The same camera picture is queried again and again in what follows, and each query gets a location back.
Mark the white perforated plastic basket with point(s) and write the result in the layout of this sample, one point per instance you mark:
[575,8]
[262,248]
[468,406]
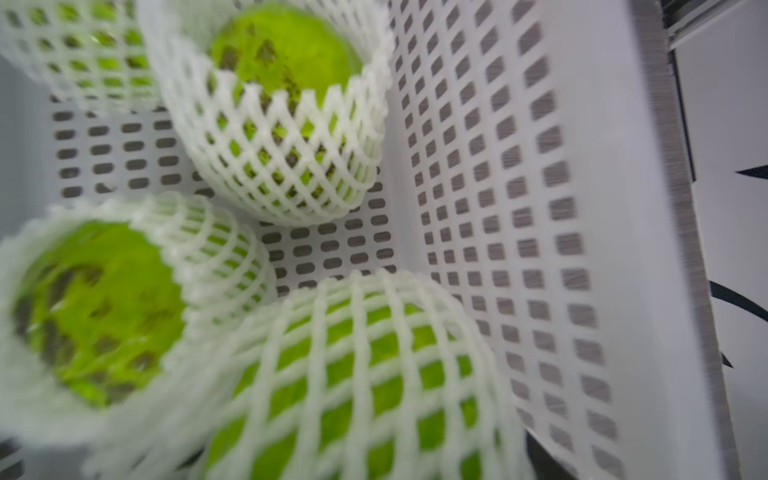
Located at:
[529,168]

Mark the green custard apple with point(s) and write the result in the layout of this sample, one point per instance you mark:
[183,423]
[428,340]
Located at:
[100,308]
[282,47]
[379,385]

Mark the white foam net front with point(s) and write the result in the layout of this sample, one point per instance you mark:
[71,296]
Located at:
[224,273]

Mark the white foam net sleeve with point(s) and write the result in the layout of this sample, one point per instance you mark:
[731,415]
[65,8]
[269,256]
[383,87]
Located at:
[91,53]

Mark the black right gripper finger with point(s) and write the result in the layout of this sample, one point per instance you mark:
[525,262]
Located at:
[545,466]

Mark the white foam net back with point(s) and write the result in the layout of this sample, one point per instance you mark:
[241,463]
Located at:
[181,450]

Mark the white foam net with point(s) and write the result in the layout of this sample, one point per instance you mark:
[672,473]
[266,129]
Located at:
[181,450]
[224,273]
[287,164]

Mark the green custard apple front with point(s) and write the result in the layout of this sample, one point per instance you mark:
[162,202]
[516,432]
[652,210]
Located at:
[100,308]

